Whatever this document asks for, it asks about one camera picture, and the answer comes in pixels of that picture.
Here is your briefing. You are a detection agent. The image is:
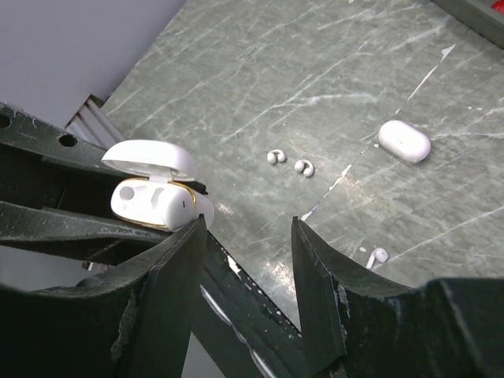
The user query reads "aluminium frame rail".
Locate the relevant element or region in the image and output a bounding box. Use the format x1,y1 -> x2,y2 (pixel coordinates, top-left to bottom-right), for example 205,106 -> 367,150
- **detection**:
64,96 -> 125,149

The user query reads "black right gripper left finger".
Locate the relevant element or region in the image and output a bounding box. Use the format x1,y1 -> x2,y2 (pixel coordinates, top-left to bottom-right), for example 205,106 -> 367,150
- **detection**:
1,219 -> 207,377

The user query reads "white oval charging case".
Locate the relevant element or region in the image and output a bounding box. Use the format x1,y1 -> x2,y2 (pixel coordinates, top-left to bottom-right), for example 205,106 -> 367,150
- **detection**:
378,120 -> 431,164

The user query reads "white square charging case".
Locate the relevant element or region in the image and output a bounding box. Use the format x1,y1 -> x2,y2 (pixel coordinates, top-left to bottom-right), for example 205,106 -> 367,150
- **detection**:
102,139 -> 214,232

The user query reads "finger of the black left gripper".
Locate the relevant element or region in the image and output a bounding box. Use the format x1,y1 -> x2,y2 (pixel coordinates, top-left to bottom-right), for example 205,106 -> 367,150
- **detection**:
1,202 -> 169,265
1,102 -> 126,177

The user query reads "white clip earbud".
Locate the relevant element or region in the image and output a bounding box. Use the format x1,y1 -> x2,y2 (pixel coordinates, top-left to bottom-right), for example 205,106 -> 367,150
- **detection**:
294,159 -> 315,178
267,149 -> 287,165

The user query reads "white clip earbud left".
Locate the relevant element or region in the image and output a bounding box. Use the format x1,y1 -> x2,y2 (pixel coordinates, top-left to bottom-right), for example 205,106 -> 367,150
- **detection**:
267,149 -> 287,165

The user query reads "dark grey fruit tray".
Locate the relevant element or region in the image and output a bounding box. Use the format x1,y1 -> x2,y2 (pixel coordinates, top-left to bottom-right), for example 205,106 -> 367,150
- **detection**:
432,0 -> 504,49

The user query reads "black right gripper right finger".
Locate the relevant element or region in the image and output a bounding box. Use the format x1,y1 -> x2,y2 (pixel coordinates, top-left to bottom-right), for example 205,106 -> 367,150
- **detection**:
291,218 -> 503,377

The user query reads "white stem earbud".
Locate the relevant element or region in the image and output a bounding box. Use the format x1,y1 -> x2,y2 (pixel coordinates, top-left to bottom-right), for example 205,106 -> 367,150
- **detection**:
365,247 -> 389,269
151,184 -> 198,232

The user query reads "white clip earbud right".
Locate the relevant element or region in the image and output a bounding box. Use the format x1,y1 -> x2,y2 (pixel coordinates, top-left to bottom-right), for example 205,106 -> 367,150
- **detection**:
294,159 -> 315,178

